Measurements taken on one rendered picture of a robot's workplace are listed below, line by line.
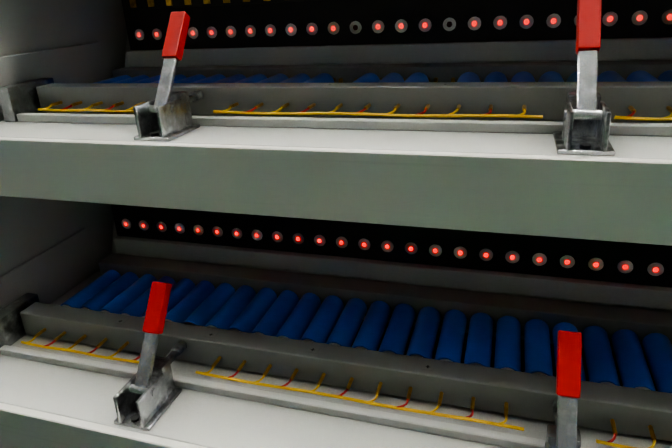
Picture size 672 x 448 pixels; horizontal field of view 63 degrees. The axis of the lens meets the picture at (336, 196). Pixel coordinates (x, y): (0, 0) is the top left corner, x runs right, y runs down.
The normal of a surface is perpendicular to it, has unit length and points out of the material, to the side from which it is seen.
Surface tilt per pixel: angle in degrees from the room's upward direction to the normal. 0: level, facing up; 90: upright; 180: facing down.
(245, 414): 23
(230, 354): 113
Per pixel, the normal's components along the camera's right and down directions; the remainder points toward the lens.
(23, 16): 0.95, 0.06
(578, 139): -0.05, -0.93
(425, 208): -0.29, 0.36
